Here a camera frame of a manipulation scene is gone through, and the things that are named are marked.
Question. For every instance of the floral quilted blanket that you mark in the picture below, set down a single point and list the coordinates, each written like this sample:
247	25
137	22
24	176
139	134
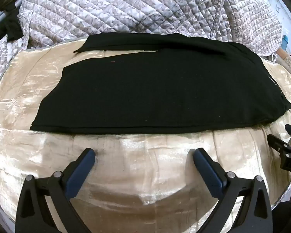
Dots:
111	9

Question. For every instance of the black pants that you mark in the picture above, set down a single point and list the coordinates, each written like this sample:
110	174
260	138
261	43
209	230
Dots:
160	89

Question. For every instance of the blue bottle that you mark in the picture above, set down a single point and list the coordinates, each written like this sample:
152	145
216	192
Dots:
285	43

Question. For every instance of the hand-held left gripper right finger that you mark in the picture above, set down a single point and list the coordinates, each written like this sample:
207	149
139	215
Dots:
209	172

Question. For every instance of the dark cloth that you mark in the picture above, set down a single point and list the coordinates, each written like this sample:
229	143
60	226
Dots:
13	26

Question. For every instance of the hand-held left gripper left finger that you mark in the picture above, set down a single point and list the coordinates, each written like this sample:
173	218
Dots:
75	176

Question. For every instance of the gold satin bed sheet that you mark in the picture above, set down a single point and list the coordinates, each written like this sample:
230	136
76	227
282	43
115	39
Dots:
135	162

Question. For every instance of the white door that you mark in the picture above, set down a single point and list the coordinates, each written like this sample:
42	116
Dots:
275	1

